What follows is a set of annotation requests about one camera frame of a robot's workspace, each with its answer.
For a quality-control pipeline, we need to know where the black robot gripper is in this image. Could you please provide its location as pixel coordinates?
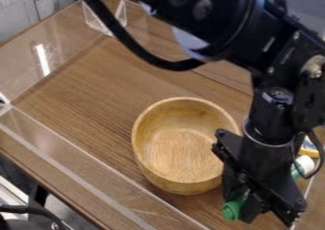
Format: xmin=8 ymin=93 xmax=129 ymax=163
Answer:
xmin=213 ymin=121 xmax=308 ymax=227

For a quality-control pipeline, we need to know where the green Expo marker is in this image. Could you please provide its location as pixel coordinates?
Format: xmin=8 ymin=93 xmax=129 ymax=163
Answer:
xmin=222 ymin=155 xmax=316 ymax=221

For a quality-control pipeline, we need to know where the brown wooden bowl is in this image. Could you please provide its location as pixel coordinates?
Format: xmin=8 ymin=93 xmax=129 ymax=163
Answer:
xmin=131 ymin=97 xmax=240 ymax=195

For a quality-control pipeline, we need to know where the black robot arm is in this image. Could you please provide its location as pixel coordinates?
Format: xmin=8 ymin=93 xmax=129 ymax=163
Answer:
xmin=84 ymin=0 xmax=325 ymax=225

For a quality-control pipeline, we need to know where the yellow blue fish toy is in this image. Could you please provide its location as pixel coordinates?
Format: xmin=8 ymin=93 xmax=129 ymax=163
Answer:
xmin=298 ymin=137 xmax=320 ymax=159

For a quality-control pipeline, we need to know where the black table leg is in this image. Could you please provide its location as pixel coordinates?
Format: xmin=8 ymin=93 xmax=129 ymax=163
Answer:
xmin=34 ymin=184 xmax=48 ymax=206

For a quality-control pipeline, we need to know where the black cable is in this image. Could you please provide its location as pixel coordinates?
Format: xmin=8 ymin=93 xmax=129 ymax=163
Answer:
xmin=0 ymin=204 xmax=64 ymax=230

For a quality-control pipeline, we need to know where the clear acrylic corner bracket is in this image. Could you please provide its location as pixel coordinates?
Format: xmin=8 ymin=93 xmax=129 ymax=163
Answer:
xmin=82 ymin=0 xmax=127 ymax=37

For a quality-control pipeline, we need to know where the clear acrylic tray wall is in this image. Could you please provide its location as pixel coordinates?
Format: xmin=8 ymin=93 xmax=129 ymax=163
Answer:
xmin=0 ymin=0 xmax=325 ymax=230

